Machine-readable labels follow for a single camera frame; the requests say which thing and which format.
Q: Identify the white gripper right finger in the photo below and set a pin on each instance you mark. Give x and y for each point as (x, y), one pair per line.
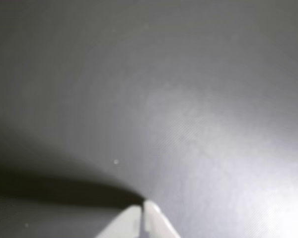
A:
(156, 220)

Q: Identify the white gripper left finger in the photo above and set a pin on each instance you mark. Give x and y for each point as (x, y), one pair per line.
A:
(124, 223)

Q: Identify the dark grey table mat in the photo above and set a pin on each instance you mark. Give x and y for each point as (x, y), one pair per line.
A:
(149, 99)

